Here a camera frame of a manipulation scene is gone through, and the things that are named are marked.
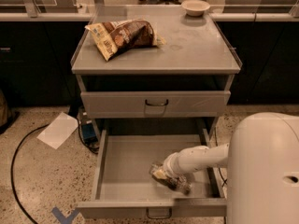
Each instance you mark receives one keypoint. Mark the grey drawer cabinet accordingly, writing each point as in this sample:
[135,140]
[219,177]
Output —
[195,57]

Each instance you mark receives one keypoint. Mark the closed grey top drawer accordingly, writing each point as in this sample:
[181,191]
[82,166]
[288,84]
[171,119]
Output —
[154,104]

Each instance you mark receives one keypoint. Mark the white paper sheet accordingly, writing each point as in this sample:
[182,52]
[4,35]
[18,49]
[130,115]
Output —
[58,131]

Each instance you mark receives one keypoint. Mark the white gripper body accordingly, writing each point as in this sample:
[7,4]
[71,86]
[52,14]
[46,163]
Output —
[170,166]

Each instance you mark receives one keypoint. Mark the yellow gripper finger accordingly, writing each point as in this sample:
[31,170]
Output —
[159,173]

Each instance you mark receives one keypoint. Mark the blue power box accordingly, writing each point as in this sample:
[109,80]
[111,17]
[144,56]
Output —
[88,133]

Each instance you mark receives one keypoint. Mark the clear plastic water bottle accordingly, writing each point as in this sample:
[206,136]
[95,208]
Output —
[180,184]

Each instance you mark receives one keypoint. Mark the white bowl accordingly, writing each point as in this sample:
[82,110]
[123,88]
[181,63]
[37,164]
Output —
[195,8]

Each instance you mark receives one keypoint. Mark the white counter rail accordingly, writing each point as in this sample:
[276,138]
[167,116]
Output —
[261,17]

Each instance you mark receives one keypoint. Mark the brown chip bag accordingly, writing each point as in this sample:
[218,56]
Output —
[115,37]

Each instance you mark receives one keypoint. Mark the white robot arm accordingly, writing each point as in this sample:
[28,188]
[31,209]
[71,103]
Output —
[262,162]

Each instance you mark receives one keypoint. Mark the open grey middle drawer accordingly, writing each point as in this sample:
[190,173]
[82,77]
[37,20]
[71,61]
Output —
[124,188]

